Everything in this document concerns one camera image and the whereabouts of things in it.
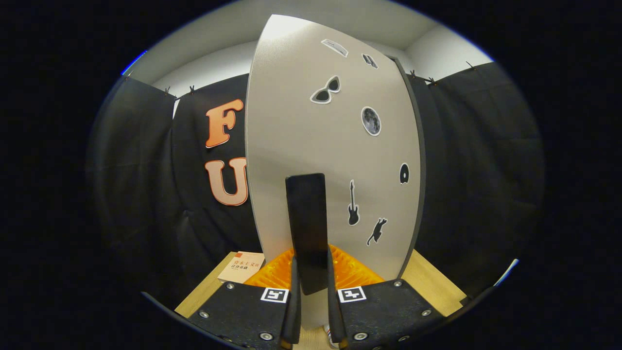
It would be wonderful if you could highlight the beige cover book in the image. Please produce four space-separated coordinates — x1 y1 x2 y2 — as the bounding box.
217 251 265 284

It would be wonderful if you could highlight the beige shoe cabinet door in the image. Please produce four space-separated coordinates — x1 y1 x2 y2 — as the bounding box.
244 14 422 331

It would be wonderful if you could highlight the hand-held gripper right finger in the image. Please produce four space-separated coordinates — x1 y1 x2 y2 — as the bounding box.
326 245 446 350

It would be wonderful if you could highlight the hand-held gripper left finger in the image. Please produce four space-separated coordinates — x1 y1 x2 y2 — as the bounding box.
187 248 303 350

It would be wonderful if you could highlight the black backdrop cloth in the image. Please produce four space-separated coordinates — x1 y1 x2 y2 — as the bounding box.
86 61 545 312

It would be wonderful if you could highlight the black cabinet door handle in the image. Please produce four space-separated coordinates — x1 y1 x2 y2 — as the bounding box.
285 173 330 296

